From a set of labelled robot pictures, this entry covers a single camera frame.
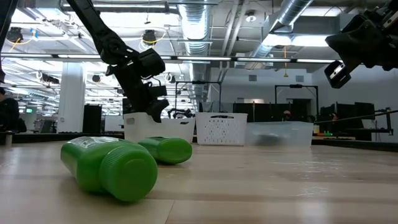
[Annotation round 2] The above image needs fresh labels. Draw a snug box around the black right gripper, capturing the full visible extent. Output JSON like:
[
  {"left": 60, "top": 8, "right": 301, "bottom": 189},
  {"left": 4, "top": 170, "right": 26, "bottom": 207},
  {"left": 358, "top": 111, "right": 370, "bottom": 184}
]
[{"left": 325, "top": 0, "right": 398, "bottom": 72}]

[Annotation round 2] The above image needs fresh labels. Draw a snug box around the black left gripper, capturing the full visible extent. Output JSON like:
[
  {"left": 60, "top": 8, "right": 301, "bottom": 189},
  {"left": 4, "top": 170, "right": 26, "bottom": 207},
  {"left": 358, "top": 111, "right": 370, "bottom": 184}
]
[{"left": 107, "top": 62, "right": 170, "bottom": 123}]

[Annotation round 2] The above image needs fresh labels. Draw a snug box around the slim green bottle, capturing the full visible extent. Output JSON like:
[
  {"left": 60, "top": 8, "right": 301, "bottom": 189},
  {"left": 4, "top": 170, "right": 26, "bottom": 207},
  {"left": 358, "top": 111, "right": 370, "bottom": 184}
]
[{"left": 137, "top": 136, "right": 193, "bottom": 166}]

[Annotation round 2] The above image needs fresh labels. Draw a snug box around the white lattice plastic basket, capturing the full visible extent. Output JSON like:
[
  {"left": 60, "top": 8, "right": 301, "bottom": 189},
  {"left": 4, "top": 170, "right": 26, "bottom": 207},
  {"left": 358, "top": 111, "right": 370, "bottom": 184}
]
[{"left": 195, "top": 112, "right": 249, "bottom": 146}]

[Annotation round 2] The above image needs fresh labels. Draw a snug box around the black cabinet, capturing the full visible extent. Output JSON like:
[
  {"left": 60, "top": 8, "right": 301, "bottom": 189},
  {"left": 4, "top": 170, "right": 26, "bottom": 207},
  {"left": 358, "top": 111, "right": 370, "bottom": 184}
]
[{"left": 82, "top": 104, "right": 103, "bottom": 134}]

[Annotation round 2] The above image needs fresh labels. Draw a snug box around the long white light bar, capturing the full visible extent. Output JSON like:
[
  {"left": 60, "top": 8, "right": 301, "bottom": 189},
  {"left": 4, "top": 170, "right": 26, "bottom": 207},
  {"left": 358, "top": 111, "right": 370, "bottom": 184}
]
[{"left": 0, "top": 53, "right": 343, "bottom": 64}]

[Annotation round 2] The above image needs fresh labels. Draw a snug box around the small black monitor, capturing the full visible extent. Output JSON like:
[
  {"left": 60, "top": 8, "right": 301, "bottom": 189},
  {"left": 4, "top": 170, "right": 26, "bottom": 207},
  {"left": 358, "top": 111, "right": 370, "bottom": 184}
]
[{"left": 354, "top": 101, "right": 376, "bottom": 121}]

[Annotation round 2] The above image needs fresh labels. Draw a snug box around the wide black monitor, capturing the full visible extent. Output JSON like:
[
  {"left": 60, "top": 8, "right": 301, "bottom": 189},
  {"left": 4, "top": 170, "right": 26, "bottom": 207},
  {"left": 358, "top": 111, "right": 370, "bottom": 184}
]
[{"left": 319, "top": 103, "right": 356, "bottom": 129}]

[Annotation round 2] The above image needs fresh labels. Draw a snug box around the large green bottle ribbed cap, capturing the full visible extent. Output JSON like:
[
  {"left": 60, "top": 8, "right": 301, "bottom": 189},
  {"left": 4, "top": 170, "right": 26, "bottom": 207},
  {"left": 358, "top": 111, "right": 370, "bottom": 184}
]
[{"left": 60, "top": 136, "right": 159, "bottom": 202}]

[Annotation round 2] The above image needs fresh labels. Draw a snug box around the white square column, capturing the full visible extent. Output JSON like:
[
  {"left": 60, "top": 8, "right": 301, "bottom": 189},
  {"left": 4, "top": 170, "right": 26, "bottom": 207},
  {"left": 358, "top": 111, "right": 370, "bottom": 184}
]
[{"left": 57, "top": 62, "right": 86, "bottom": 134}]

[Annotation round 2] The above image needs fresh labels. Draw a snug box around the black table border strip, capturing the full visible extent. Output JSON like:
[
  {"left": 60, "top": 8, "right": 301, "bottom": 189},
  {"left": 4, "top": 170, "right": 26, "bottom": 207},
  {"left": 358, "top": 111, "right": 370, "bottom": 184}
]
[
  {"left": 312, "top": 138, "right": 398, "bottom": 153},
  {"left": 0, "top": 133, "right": 126, "bottom": 145}
]

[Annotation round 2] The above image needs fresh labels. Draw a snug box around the clear plastic container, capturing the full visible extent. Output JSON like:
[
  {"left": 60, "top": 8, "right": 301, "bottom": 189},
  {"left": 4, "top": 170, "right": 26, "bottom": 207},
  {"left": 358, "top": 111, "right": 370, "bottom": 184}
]
[{"left": 246, "top": 121, "right": 314, "bottom": 147}]

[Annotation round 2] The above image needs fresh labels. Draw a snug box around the white plastic bin with handle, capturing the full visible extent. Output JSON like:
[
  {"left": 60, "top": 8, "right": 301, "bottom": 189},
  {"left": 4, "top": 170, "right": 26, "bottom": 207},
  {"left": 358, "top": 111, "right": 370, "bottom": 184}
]
[{"left": 123, "top": 111, "right": 197, "bottom": 144}]

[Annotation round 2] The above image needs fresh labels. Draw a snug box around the black metal frame stand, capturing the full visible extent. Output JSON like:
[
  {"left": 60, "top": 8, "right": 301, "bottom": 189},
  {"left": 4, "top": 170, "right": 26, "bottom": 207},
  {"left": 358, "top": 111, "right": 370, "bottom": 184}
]
[
  {"left": 274, "top": 84, "right": 320, "bottom": 123},
  {"left": 174, "top": 80, "right": 222, "bottom": 119}
]

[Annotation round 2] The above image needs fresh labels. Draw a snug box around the silver smooth air duct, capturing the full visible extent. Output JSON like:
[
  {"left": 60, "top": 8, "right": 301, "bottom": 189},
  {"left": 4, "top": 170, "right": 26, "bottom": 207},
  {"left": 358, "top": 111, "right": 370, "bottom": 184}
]
[{"left": 248, "top": 0, "right": 314, "bottom": 59}]

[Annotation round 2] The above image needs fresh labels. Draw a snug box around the black ceiling device yellow cable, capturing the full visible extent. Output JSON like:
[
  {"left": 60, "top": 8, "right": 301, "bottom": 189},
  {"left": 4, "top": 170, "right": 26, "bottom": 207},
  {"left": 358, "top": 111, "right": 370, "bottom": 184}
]
[{"left": 138, "top": 27, "right": 168, "bottom": 50}]

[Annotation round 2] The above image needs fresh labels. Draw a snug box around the yellow hanging cord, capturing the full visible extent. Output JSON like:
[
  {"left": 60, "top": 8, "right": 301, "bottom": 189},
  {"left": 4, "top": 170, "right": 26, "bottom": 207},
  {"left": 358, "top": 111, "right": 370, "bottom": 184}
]
[{"left": 282, "top": 45, "right": 289, "bottom": 78}]

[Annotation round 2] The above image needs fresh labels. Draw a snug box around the silver ribbed air duct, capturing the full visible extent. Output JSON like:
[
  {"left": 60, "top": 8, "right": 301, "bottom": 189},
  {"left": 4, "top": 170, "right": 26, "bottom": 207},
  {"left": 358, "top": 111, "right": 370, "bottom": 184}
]
[{"left": 177, "top": 0, "right": 213, "bottom": 57}]

